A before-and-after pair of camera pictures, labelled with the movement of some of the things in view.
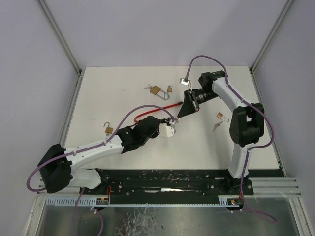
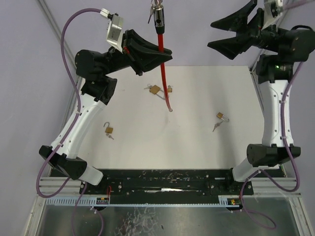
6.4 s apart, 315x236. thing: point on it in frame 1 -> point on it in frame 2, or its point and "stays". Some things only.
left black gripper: (162, 122) -> (129, 51)
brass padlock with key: (108, 130) stays
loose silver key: (216, 125) stays
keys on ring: (150, 87) stays
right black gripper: (191, 101) -> (257, 32)
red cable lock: (167, 106) -> (159, 19)
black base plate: (172, 186) stays
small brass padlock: (220, 115) stays
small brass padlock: (169, 89) stays
